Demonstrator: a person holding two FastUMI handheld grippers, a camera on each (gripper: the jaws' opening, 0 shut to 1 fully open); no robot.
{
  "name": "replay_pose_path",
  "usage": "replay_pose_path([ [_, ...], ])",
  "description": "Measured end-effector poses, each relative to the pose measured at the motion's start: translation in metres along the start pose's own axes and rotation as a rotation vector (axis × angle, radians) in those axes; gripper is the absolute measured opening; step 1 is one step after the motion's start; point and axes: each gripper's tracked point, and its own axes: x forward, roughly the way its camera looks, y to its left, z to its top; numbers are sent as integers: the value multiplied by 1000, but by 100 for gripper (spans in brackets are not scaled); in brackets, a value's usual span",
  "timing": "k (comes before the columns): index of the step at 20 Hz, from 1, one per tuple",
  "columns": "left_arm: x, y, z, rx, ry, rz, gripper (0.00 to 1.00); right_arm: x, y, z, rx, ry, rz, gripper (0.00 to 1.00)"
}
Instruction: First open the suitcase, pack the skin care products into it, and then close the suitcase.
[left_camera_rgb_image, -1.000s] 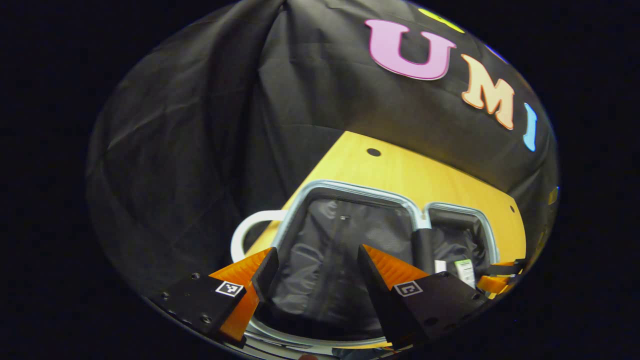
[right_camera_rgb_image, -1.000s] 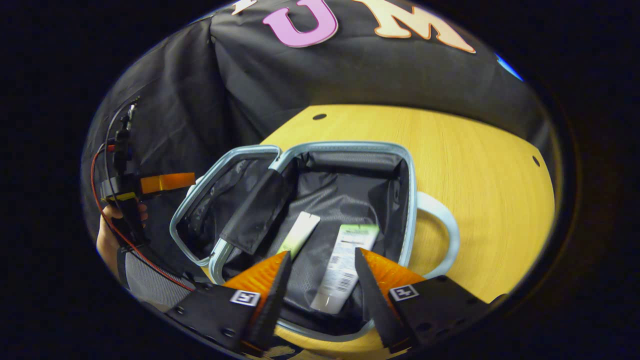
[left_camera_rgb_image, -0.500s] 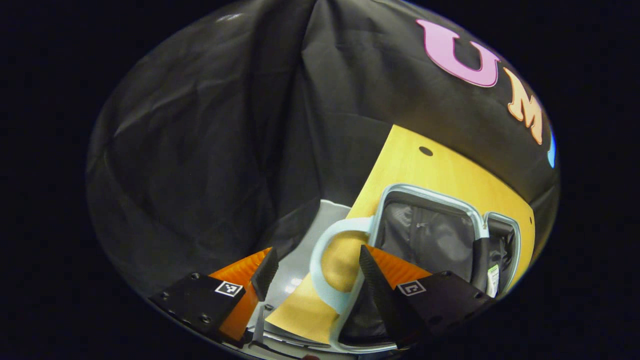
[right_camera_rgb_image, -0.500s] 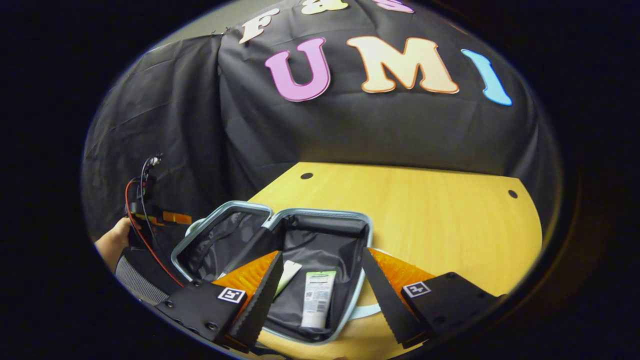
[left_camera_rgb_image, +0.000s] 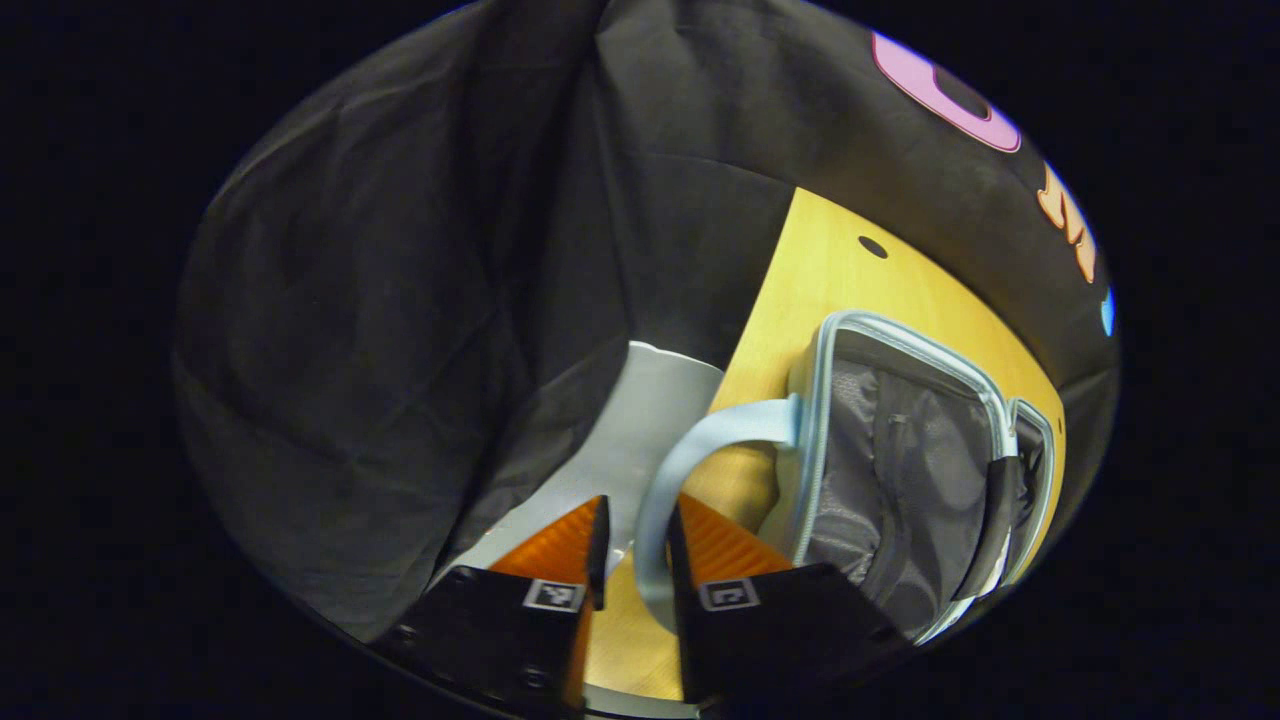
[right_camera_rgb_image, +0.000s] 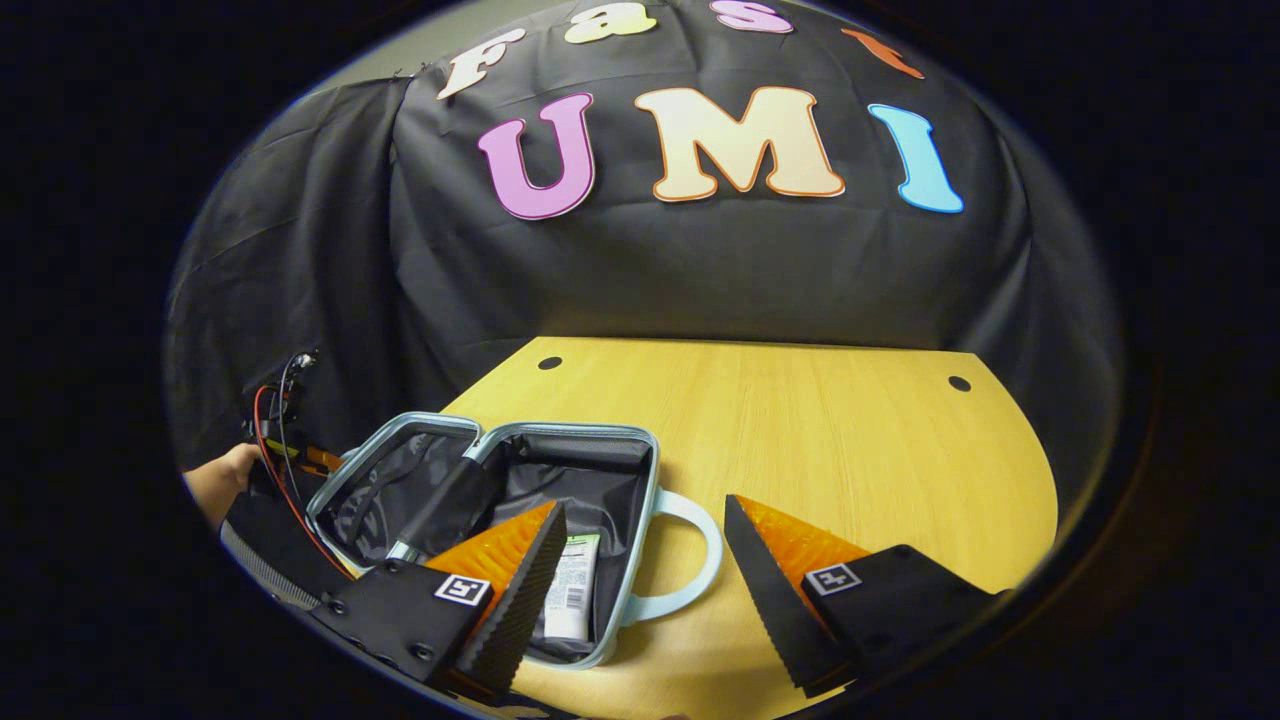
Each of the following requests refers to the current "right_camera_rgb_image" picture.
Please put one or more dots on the light blue suitcase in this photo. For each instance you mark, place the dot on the light blue suitcase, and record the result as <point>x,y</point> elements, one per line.
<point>580,480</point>

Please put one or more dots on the black backdrop cloth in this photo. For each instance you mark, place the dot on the black backdrop cloth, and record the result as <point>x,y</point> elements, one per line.
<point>700,270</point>

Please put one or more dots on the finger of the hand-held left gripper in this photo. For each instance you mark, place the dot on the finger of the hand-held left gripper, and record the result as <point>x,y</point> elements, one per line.
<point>320,460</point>
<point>270,545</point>

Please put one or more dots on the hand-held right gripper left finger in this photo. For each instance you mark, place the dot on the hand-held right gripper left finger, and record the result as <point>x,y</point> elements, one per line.
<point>530,600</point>

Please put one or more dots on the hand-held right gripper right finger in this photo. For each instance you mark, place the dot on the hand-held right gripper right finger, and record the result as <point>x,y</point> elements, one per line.
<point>775,595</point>

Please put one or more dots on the green and white tube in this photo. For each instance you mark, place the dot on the green and white tube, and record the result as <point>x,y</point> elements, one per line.
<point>572,590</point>

